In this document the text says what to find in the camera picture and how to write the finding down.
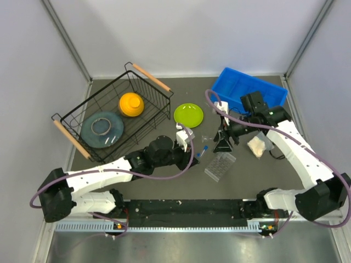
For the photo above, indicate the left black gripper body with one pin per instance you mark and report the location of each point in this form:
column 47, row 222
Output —
column 180, row 158

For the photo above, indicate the blue plastic bin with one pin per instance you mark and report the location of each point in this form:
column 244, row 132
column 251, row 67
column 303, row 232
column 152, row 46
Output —
column 231, row 85

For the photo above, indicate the black wire basket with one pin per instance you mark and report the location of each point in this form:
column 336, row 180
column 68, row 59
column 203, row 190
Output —
column 157, row 108

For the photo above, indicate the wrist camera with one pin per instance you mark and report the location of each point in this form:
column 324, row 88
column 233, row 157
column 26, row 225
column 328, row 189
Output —
column 182, row 138
column 224, row 107

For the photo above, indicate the glass thistle funnel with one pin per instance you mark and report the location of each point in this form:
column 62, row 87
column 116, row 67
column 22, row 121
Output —
column 206, row 138

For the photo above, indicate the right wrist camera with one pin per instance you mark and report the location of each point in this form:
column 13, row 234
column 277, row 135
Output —
column 224, row 107

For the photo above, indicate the blue capped test tube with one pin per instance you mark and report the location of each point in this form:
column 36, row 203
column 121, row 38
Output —
column 200, row 154

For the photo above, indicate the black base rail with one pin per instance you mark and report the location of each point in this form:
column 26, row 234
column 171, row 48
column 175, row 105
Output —
column 212, row 215

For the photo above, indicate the blue ceramic plate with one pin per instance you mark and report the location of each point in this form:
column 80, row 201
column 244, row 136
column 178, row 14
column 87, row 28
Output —
column 102, row 129

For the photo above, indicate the beige sponge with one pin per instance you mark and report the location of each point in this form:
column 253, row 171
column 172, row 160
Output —
column 257, row 146

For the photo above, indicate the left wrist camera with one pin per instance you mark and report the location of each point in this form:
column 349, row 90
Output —
column 182, row 138

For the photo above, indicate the orange ribbed bowl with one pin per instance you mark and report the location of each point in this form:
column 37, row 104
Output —
column 131, row 105

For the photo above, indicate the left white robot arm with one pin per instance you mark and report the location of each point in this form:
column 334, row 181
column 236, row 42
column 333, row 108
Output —
column 75, row 192

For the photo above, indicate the clear test tube rack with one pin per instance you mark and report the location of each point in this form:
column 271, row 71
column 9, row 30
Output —
column 219, row 166

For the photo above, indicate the green plastic plate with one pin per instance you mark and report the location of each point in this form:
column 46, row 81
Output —
column 188, row 114

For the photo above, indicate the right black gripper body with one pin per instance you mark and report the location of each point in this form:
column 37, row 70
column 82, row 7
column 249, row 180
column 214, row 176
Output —
column 235, row 130

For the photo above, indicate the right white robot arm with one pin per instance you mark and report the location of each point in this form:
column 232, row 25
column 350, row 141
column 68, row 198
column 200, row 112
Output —
column 325, row 189

